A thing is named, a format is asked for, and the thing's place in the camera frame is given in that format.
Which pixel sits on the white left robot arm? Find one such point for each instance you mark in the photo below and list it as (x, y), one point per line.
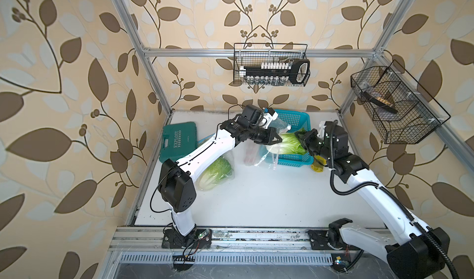
(177, 178)

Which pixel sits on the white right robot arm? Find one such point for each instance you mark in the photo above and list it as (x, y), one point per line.
(413, 250)

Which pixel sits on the clear blue-zip zipper bag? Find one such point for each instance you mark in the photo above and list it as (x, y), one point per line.
(214, 171)

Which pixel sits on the teal plastic basket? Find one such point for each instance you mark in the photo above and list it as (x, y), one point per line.
(298, 121)

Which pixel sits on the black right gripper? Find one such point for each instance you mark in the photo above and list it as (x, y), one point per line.
(306, 138)

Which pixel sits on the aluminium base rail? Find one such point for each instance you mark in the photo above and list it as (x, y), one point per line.
(228, 239)

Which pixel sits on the dark tool in right basket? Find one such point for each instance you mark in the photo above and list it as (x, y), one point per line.
(378, 102)

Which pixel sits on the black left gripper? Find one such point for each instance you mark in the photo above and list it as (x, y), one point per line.
(268, 139)

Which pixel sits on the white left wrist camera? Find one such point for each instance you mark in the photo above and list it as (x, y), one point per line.
(269, 115)

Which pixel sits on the socket set black holder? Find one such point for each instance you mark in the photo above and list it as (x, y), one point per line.
(291, 73)

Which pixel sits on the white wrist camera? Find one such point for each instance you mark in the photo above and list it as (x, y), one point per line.
(321, 129)
(269, 115)

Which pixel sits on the chinese cabbage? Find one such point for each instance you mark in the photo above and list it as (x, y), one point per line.
(289, 146)
(215, 173)

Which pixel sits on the black wire basket right wall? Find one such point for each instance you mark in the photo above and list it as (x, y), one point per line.
(419, 113)

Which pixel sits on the clear pink-zip dotted bag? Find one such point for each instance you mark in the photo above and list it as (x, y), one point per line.
(265, 156)

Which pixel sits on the green plastic tool case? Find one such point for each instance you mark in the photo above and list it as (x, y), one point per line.
(178, 140)

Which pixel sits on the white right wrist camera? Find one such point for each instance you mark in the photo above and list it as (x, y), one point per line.
(321, 129)

